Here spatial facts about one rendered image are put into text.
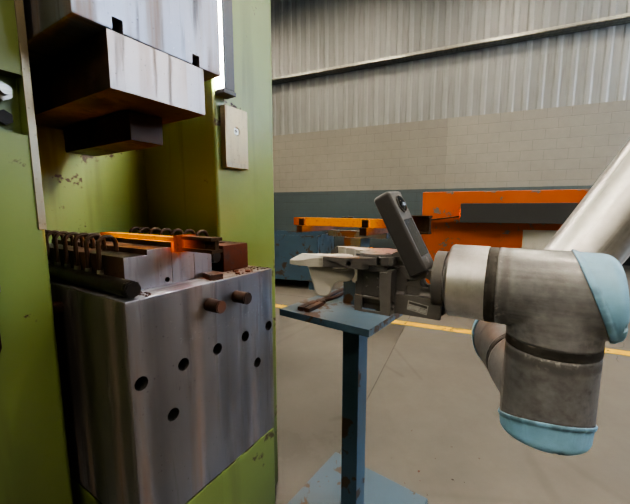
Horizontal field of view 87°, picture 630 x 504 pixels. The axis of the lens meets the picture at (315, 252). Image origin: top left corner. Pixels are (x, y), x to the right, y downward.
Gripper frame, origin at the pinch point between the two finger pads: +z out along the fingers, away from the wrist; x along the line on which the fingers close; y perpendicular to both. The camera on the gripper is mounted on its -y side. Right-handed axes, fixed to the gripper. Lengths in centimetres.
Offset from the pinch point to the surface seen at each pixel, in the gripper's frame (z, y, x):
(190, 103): 32.9, -28.5, 3.6
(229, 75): 43, -43, 25
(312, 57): 447, -377, 702
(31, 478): 47, 43, -25
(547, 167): -58, -87, 773
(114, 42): 32.9, -34.6, -11.2
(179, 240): 31.4, -0.4, -1.8
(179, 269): 32.9, 5.9, -1.1
